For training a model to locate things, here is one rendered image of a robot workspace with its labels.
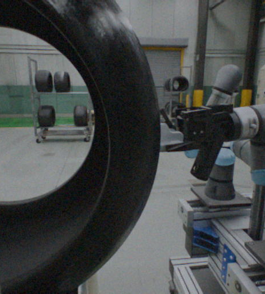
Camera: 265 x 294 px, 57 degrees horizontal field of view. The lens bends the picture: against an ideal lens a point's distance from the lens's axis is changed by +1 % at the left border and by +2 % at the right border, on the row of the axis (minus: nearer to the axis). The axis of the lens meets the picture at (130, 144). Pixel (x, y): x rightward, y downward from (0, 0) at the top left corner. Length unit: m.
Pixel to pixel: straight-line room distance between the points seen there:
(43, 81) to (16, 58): 6.22
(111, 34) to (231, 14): 13.32
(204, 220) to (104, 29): 1.12
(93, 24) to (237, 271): 0.85
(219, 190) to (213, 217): 0.14
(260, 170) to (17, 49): 11.72
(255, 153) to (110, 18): 0.45
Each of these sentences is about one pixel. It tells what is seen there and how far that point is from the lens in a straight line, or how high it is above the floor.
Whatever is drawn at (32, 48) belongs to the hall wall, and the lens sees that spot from 11.91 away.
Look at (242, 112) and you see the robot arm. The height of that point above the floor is 1.20.
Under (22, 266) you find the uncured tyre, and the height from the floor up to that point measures 0.91.
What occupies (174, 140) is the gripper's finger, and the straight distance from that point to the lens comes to 0.51.
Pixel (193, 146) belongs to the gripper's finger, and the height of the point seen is 1.14.
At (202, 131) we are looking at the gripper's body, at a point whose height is 1.17.
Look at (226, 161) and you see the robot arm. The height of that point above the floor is 0.91.
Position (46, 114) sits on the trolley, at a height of 0.68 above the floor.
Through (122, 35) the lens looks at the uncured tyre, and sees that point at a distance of 0.33.
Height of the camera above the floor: 1.25
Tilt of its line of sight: 13 degrees down
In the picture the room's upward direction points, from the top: straight up
